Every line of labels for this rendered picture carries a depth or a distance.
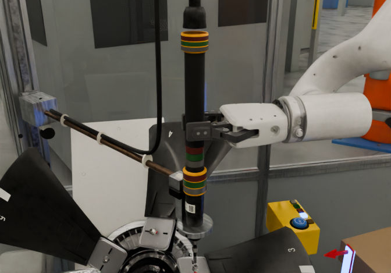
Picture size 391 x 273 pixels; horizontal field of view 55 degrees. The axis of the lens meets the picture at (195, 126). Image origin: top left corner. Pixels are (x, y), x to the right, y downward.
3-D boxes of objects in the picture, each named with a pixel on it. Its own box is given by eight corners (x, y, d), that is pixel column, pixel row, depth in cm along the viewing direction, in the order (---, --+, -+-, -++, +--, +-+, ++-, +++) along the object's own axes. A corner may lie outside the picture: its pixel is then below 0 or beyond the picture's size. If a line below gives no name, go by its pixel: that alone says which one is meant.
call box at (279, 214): (265, 229, 125) (267, 201, 121) (293, 225, 127) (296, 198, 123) (284, 262, 110) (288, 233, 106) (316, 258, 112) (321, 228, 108)
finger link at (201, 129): (230, 144, 62) (189, 148, 61) (224, 137, 65) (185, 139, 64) (230, 126, 61) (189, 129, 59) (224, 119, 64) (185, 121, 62)
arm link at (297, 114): (304, 151, 66) (288, 152, 65) (283, 131, 74) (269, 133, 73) (310, 105, 63) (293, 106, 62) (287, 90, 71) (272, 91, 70)
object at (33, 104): (20, 120, 112) (16, 93, 109) (43, 114, 117) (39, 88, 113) (36, 130, 105) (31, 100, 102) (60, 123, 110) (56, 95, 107)
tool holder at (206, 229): (162, 223, 74) (160, 179, 70) (187, 208, 78) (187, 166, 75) (195, 244, 68) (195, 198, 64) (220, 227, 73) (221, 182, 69)
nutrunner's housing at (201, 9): (180, 238, 73) (176, -14, 56) (194, 229, 76) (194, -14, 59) (195, 247, 71) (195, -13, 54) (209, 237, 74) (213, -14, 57)
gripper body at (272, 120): (294, 150, 65) (231, 156, 63) (272, 128, 74) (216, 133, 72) (299, 109, 62) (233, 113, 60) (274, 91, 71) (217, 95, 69)
